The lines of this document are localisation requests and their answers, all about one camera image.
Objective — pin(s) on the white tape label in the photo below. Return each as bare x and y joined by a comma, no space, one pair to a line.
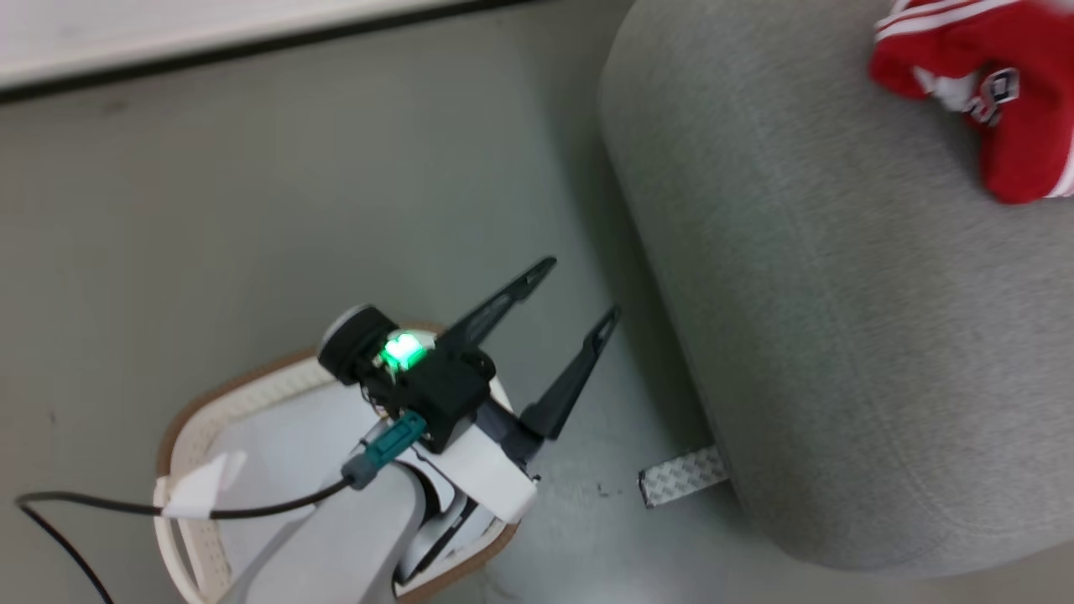
201,486

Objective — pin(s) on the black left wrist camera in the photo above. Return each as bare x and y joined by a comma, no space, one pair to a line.
445,390

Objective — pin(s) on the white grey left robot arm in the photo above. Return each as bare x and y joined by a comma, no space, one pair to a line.
344,545

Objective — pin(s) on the red white striped jersey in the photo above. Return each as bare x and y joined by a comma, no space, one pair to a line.
1024,126

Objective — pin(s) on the grey fabric ottoman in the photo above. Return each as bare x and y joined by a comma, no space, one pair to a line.
839,335

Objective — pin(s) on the white garment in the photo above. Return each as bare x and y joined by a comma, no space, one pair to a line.
277,445

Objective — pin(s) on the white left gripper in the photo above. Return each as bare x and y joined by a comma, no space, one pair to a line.
487,478

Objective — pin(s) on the silver patterned floor strip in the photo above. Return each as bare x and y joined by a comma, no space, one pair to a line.
684,476

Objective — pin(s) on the white laundry basket brown rim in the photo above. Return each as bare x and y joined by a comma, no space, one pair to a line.
189,436

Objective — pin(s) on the white black baseboard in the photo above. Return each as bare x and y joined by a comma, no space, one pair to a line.
168,50

